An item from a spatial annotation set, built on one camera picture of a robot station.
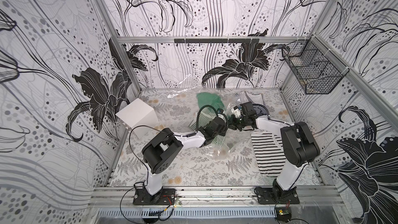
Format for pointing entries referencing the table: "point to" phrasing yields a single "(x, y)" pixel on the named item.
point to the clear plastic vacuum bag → (233, 138)
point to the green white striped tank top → (204, 117)
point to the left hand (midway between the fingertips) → (223, 126)
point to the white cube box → (138, 117)
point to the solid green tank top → (204, 98)
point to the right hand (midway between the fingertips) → (225, 123)
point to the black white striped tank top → (269, 153)
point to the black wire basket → (320, 69)
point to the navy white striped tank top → (258, 102)
